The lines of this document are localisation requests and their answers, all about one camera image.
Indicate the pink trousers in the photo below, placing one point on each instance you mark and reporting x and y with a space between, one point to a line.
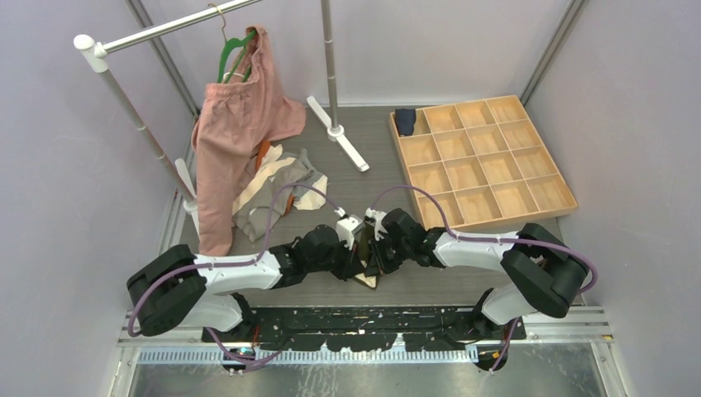
236 117

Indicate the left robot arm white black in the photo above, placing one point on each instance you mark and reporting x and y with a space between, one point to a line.
180 288

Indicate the wooden compartment tray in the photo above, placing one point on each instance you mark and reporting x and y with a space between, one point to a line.
480 164

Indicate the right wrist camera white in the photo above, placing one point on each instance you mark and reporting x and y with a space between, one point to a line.
374 218

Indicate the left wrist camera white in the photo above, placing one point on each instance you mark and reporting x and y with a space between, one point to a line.
348 229

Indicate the olive green underwear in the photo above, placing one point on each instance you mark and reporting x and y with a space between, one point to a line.
368 276

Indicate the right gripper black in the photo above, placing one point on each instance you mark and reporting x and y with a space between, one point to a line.
378 263

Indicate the navy underwear cream waistband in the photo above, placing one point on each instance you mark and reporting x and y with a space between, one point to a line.
405 119

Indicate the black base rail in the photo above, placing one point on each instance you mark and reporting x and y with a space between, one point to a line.
359 329

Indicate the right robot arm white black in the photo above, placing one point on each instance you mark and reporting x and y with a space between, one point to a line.
543 276

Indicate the orange underwear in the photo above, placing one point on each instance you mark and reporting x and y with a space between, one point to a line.
263 150

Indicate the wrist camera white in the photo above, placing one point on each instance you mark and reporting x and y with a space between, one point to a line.
348 229
374 218

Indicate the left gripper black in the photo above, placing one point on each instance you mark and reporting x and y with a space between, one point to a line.
351 264

